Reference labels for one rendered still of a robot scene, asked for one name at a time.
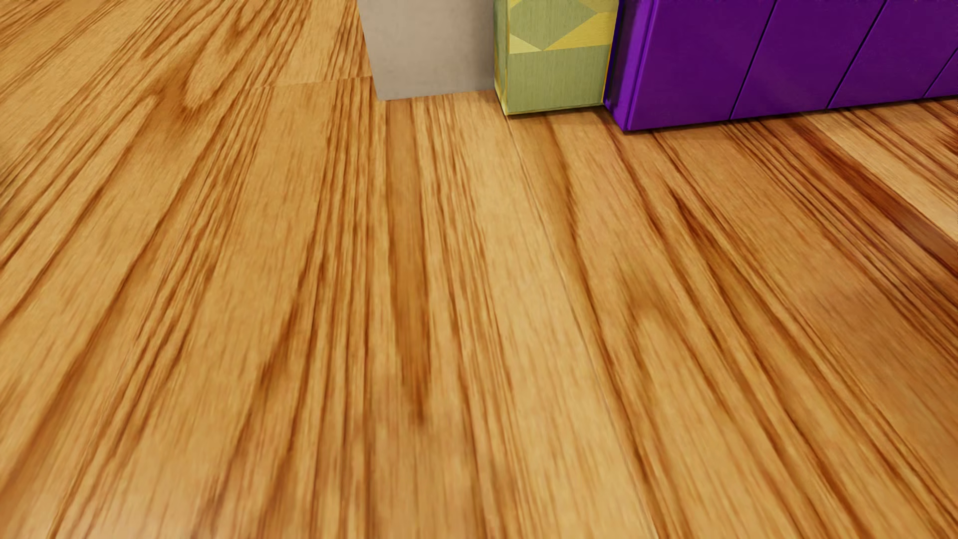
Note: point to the purple panelled cabinet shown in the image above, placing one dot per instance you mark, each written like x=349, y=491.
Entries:
x=756, y=56

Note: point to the green yellow patterned box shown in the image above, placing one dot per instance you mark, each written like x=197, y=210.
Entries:
x=552, y=64

